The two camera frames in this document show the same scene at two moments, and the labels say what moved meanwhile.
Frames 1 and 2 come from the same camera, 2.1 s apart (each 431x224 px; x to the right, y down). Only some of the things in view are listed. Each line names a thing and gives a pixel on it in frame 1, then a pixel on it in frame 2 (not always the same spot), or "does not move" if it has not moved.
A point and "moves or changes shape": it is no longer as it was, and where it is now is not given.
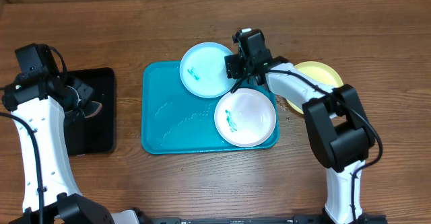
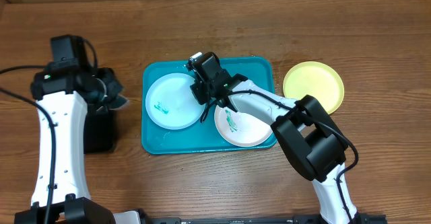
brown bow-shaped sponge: (92, 109) moves or changes shape
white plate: (246, 118) does not move
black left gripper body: (78, 94) -> (110, 89)
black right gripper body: (238, 68) -> (206, 93)
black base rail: (295, 219) does not move
